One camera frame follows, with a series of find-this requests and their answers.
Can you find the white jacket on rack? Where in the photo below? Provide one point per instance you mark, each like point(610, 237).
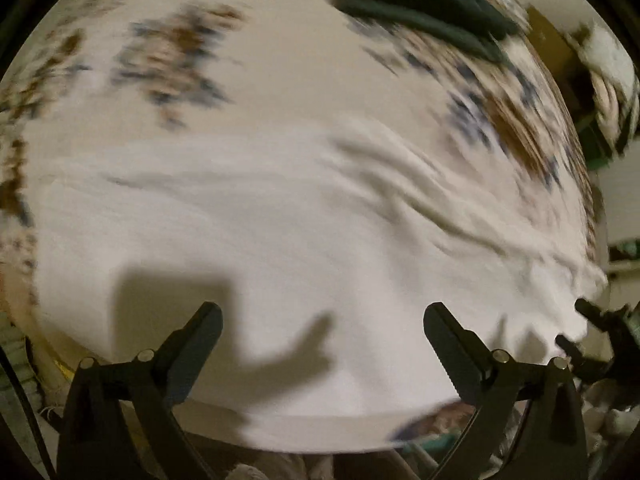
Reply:
point(615, 85)

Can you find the folded dark green pants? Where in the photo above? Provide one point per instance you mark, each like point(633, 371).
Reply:
point(475, 27)

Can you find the floral bed quilt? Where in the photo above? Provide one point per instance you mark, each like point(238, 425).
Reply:
point(103, 72)

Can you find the white pants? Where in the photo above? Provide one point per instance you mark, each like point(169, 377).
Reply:
point(323, 248)

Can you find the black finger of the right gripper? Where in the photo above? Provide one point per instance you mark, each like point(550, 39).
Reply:
point(607, 321)
point(581, 364)

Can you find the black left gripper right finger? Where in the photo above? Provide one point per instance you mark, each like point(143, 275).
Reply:
point(550, 442)

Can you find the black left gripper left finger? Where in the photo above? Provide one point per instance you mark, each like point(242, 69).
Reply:
point(95, 442)

